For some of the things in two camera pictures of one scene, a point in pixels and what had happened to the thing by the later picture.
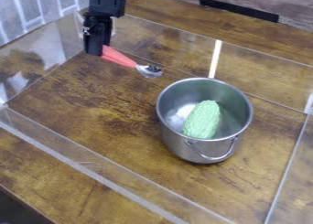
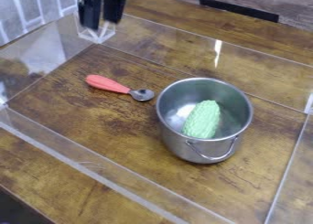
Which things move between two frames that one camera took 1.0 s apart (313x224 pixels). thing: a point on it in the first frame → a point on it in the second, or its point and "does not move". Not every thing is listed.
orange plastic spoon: x=149 y=70 → x=107 y=82
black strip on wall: x=249 y=12 does not move
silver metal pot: x=202 y=114 does not move
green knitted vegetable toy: x=202 y=121 does not move
